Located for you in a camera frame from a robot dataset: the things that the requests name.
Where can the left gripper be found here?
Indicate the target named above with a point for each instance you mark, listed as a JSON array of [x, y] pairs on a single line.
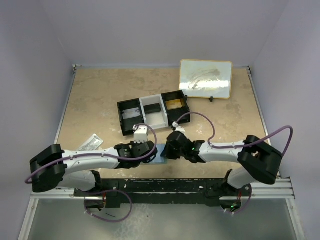
[[133, 144]]

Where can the gold card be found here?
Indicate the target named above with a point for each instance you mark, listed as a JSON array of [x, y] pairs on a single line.
[[174, 104]]

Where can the aluminium frame rail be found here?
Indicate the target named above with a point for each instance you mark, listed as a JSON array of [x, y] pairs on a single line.
[[282, 189]]

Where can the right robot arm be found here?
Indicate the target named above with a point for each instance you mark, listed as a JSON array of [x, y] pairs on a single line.
[[260, 162]]

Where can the silver VIP card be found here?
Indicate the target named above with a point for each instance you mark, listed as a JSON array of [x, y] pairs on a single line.
[[131, 113]]

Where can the green card holder wallet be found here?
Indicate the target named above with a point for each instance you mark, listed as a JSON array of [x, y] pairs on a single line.
[[158, 159]]

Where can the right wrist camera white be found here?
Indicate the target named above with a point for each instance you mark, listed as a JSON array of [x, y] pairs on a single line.
[[177, 128]]

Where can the white board wooden frame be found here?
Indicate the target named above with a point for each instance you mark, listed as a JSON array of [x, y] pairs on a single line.
[[206, 78]]

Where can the black white sorting tray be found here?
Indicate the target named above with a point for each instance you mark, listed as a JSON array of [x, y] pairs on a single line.
[[161, 120]]

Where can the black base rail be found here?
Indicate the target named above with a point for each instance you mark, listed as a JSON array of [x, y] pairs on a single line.
[[211, 192]]

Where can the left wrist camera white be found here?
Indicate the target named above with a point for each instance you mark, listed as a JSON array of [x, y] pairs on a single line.
[[140, 134]]

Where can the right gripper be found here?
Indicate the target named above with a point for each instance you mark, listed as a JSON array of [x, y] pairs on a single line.
[[167, 153]]

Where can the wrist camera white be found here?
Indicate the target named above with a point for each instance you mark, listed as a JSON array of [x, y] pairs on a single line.
[[140, 134], [177, 128]]

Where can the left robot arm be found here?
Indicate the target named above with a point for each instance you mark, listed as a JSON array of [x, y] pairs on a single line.
[[55, 167]]

